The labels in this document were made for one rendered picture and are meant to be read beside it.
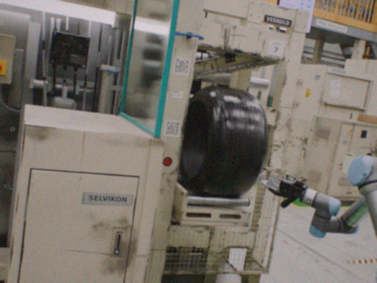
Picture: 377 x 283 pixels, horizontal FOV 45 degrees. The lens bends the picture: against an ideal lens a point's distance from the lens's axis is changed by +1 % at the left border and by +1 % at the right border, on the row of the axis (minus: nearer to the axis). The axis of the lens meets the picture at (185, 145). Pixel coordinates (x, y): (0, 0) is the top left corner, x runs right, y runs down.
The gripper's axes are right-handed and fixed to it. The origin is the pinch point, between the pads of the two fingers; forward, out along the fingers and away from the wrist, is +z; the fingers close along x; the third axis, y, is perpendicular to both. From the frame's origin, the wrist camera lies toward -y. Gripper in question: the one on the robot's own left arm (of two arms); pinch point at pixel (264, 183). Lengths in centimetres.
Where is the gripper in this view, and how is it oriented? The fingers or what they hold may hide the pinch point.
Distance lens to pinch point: 218.8
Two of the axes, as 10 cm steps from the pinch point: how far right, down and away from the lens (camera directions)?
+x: -5.5, 3.7, -7.5
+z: -8.3, -3.3, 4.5
